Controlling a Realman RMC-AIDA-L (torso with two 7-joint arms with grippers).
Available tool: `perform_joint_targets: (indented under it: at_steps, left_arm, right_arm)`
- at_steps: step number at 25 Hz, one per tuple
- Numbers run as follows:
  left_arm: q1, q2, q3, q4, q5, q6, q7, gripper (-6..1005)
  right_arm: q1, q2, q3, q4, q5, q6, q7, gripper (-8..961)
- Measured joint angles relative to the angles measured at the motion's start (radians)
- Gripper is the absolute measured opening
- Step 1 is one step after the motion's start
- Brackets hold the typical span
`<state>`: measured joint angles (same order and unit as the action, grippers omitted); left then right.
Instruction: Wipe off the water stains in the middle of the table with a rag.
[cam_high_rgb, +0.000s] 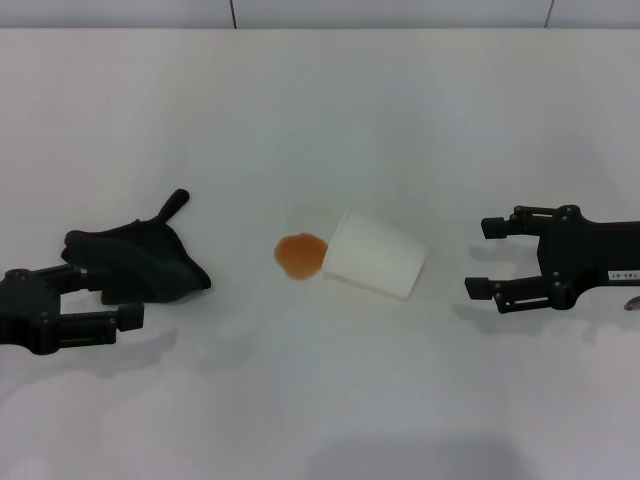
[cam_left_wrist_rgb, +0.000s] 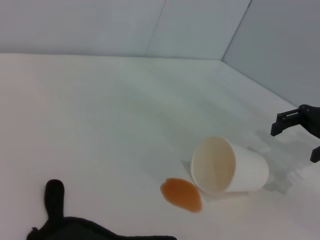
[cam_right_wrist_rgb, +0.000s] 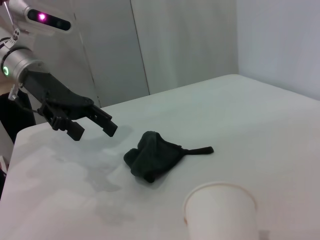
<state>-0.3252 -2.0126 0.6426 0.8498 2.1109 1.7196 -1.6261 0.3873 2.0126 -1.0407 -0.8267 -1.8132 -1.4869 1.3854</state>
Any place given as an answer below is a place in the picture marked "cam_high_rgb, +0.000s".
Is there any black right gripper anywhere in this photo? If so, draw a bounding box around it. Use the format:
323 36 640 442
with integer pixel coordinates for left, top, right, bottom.
464 204 640 316

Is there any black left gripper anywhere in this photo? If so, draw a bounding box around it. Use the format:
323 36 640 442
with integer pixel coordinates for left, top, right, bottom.
0 263 147 357

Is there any dark cloth rag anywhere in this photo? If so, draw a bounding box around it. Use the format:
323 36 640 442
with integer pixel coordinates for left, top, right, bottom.
60 188 213 307

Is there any white paper cup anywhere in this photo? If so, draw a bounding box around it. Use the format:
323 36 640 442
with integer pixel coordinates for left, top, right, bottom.
321 208 428 303

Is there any orange-brown liquid stain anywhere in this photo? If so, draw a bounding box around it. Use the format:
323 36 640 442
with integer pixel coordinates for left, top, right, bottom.
273 232 330 283

